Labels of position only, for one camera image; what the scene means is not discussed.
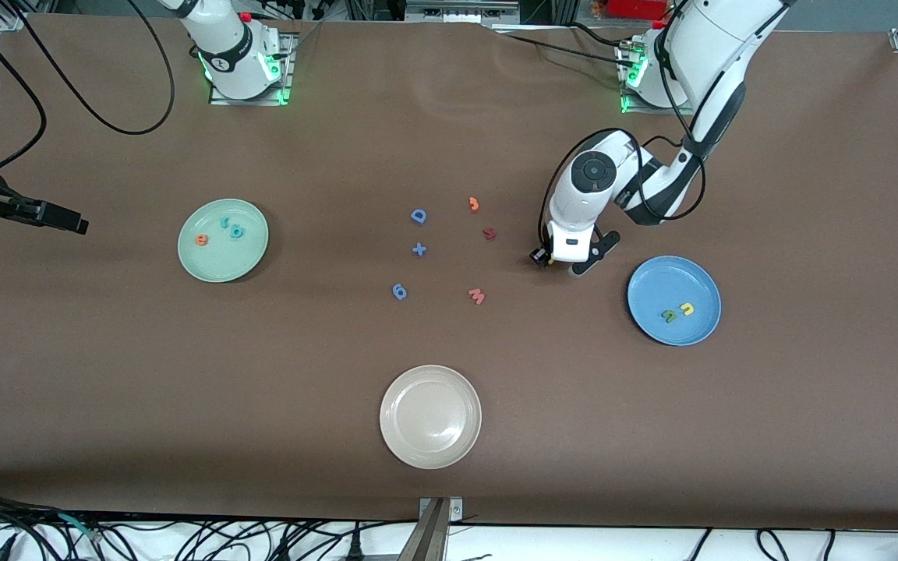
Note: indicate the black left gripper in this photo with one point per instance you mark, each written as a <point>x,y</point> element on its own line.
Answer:
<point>539,256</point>

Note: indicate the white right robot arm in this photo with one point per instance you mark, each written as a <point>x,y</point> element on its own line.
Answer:
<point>235,58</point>

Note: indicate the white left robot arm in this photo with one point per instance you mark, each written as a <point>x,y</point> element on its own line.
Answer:
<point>718,47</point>

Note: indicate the pink foam letter w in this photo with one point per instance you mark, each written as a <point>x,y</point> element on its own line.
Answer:
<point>477,297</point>

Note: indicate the blue foam plus sign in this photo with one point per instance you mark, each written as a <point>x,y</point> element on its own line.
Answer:
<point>418,249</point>

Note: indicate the blue plate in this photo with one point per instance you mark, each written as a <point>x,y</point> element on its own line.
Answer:
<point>655,292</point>

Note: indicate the blue foam letter D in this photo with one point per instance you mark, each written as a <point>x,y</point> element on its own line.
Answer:
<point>415,216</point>

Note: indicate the blue foam digit nine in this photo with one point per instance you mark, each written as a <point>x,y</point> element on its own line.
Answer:
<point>401,294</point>

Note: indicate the mint green plate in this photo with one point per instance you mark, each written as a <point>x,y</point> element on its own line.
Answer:
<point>223,261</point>

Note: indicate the beige plate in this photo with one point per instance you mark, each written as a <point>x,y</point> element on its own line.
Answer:
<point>430,417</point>

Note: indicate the red box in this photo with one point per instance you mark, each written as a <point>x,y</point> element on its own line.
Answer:
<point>636,8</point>

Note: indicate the aluminium profile bar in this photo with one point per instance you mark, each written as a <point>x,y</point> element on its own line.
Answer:
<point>427,538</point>

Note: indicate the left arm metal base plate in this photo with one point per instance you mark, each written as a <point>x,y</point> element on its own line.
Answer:
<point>636,110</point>

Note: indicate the metal frame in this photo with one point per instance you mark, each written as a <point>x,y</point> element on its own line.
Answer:
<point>461,9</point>

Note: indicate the small metal bracket plate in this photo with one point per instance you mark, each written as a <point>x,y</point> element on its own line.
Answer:
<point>455,508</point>

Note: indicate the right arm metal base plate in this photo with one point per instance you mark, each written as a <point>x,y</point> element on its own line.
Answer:
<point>291,47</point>

